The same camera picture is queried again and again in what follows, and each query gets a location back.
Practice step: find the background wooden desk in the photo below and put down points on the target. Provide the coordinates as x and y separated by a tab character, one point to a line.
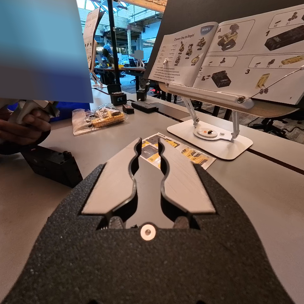
129	69

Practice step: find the person's left hand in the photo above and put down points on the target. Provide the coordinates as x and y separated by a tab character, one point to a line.
26	130

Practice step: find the white book stand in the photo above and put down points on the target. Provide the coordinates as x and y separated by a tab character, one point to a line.
213	144

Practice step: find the black perforated toy block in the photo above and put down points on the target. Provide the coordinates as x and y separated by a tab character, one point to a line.
54	168

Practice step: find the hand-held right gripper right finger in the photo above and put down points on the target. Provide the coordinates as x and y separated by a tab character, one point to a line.
185	187

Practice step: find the clear bag of toy parts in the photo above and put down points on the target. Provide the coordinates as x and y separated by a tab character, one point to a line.
104	118

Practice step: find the yellow and black sticker sheet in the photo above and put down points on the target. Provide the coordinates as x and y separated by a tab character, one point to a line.
190	154

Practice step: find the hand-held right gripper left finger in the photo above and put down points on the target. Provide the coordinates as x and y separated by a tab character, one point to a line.
114	185

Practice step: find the open instruction booklet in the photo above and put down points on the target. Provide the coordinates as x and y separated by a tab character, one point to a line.
237	59

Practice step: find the background book stand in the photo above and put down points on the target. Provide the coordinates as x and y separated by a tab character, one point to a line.
96	78

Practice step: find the small black box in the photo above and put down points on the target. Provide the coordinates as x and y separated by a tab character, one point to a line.
128	108

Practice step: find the background instruction booklet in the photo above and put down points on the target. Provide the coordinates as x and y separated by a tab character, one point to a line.
91	30

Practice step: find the black pole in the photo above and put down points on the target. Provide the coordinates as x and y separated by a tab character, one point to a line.
113	42

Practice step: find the black charger dock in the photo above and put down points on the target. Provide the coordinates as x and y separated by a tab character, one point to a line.
142	93

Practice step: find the flat black hub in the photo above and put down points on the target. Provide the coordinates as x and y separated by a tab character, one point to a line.
144	106

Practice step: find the black office chair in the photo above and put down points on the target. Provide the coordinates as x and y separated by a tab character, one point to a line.
270	121

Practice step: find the blue plastic bin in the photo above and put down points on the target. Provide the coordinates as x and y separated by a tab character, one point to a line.
71	106

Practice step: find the black charging case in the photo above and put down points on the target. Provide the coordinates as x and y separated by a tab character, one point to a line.
117	97

